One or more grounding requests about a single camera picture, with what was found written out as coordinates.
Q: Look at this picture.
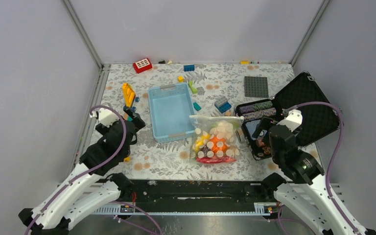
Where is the yellow toy truck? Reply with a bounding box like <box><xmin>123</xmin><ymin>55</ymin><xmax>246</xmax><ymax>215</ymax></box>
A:
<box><xmin>122</xmin><ymin>83</ymin><xmax>136</xmax><ymax>108</ymax></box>

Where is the blue grey brick stack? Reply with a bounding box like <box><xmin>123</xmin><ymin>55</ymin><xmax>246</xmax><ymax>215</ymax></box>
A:
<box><xmin>214</xmin><ymin>96</ymin><xmax>232</xmax><ymax>114</ymax></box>

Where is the grey building baseplate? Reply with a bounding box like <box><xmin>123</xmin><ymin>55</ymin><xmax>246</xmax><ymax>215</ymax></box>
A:
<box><xmin>243</xmin><ymin>76</ymin><xmax>269</xmax><ymax>98</ymax></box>

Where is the teal toy block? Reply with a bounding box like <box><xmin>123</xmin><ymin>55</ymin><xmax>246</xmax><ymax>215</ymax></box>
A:
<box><xmin>193</xmin><ymin>102</ymin><xmax>202</xmax><ymax>111</ymax></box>

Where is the green toy piece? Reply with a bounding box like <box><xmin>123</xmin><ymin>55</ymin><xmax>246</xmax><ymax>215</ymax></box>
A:
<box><xmin>188</xmin><ymin>81</ymin><xmax>198</xmax><ymax>94</ymax></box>

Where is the yellow toy mango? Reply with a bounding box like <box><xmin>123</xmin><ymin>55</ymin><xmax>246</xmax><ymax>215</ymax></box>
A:
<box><xmin>192</xmin><ymin>132</ymin><xmax>211</xmax><ymax>152</ymax></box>

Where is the black poker chip case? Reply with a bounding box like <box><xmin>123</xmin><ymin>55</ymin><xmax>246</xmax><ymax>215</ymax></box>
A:
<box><xmin>235</xmin><ymin>71</ymin><xmax>340</xmax><ymax>161</ymax></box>

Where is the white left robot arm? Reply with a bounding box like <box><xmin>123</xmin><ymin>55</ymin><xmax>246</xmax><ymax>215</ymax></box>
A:
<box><xmin>19</xmin><ymin>105</ymin><xmax>145</xmax><ymax>235</ymax></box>

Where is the clear polka dot zip bag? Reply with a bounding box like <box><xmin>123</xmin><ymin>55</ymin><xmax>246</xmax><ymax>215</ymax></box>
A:
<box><xmin>189</xmin><ymin>115</ymin><xmax>244</xmax><ymax>164</ymax></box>

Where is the purple chip roll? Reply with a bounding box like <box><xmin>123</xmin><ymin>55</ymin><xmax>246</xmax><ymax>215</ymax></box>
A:
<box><xmin>237</xmin><ymin>101</ymin><xmax>273</xmax><ymax>114</ymax></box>

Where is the orange toy carrot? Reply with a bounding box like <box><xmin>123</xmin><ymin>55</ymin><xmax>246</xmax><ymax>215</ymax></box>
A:
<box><xmin>206</xmin><ymin>136</ymin><xmax>230</xmax><ymax>154</ymax></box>

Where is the red white toy brick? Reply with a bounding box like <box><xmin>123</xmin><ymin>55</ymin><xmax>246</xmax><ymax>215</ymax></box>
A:
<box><xmin>133</xmin><ymin>58</ymin><xmax>153</xmax><ymax>73</ymax></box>

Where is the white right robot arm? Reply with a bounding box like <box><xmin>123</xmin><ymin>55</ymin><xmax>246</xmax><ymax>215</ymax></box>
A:
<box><xmin>253</xmin><ymin>109</ymin><xmax>376</xmax><ymax>235</ymax></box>

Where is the blue orange chip roll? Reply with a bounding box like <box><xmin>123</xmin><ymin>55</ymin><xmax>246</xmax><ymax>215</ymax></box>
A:
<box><xmin>242</xmin><ymin>108</ymin><xmax>277</xmax><ymax>121</ymax></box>

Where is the red toy chili pepper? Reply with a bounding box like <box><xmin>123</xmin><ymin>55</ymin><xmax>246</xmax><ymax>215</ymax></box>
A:
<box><xmin>196</xmin><ymin>156</ymin><xmax>236</xmax><ymax>164</ymax></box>

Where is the blue toy brick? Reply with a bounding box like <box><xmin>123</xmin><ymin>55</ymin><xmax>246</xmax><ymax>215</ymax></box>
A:
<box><xmin>183</xmin><ymin>64</ymin><xmax>195</xmax><ymax>72</ymax></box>

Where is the toy cauliflower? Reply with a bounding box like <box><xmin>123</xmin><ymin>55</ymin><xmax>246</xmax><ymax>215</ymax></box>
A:
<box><xmin>210</xmin><ymin>121</ymin><xmax>235</xmax><ymax>139</ymax></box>

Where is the blue perforated plastic basket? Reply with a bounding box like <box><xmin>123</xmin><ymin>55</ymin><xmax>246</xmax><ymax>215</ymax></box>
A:
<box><xmin>148</xmin><ymin>83</ymin><xmax>195</xmax><ymax>143</ymax></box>

